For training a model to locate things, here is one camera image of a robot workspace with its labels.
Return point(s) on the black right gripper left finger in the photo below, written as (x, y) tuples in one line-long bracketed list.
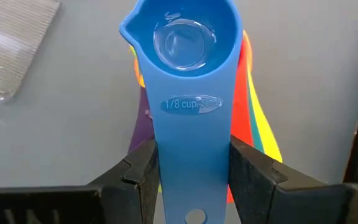
[(120, 202)]

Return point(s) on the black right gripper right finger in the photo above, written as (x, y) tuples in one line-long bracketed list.
[(259, 199)]

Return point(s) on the yellow measuring cup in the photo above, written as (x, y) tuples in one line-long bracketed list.
[(269, 140)]

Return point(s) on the purple measuring cup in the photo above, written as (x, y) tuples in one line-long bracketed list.
[(143, 127)]

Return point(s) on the red measuring cup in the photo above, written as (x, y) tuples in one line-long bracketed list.
[(241, 118)]

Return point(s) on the blue measuring cup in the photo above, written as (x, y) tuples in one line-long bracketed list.
[(191, 149)]

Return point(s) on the orange measuring cup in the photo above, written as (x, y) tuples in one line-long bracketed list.
[(139, 77)]

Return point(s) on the clear plastic basket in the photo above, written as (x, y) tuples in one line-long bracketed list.
[(11, 46)]

